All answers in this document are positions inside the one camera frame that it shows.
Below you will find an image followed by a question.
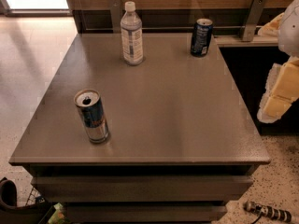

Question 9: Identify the grey drawer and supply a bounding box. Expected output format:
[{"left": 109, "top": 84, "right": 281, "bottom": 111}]
[
  {"left": 32, "top": 175, "right": 252, "bottom": 203},
  {"left": 66, "top": 205, "right": 227, "bottom": 223}
]

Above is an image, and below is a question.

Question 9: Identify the black bin with items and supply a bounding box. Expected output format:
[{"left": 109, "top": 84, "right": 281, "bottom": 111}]
[{"left": 0, "top": 177, "right": 72, "bottom": 224}]

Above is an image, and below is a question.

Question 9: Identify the metal bracket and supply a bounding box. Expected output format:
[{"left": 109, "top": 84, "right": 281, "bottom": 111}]
[
  {"left": 240, "top": 0, "right": 267, "bottom": 42},
  {"left": 108, "top": 0, "right": 122, "bottom": 33}
]

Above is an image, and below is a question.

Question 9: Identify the left metal bracket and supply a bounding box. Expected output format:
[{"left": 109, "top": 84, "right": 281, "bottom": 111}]
[{"left": 108, "top": 0, "right": 122, "bottom": 33}]

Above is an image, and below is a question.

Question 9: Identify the clear plastic water bottle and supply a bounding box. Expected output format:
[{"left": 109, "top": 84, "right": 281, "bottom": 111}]
[{"left": 121, "top": 1, "right": 144, "bottom": 65}]

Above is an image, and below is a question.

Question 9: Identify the wooden wall panel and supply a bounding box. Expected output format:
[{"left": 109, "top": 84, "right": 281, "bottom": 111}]
[{"left": 66, "top": 0, "right": 292, "bottom": 32}]

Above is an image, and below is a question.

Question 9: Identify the right metal bracket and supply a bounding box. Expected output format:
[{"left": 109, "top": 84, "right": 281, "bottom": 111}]
[{"left": 240, "top": 0, "right": 267, "bottom": 42}]

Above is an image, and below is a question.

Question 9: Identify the dark blue soda can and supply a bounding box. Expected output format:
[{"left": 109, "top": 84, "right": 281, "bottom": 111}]
[{"left": 191, "top": 19, "right": 213, "bottom": 57}]

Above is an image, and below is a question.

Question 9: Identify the grey drawer cabinet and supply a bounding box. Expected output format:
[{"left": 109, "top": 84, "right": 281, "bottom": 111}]
[{"left": 8, "top": 32, "right": 271, "bottom": 224}]

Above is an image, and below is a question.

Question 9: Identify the redbull can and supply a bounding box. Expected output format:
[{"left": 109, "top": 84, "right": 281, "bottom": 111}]
[{"left": 74, "top": 89, "right": 109, "bottom": 143}]

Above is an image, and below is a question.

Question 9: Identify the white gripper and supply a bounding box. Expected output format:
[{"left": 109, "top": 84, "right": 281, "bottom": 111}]
[{"left": 258, "top": 0, "right": 299, "bottom": 57}]

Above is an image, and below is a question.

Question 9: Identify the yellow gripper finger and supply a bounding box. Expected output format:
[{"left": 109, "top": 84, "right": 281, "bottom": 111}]
[{"left": 257, "top": 63, "right": 299, "bottom": 123}]

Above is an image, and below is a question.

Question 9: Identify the upper grey drawer front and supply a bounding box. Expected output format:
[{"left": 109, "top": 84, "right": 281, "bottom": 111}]
[{"left": 32, "top": 175, "right": 252, "bottom": 203}]

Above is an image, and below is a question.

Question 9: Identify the black white striped tool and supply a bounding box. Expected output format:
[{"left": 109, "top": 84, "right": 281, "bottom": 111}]
[{"left": 243, "top": 201, "right": 299, "bottom": 224}]

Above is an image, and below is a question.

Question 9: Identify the lower grey drawer front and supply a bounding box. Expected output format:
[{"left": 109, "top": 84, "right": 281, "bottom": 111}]
[{"left": 66, "top": 205, "right": 227, "bottom": 223}]

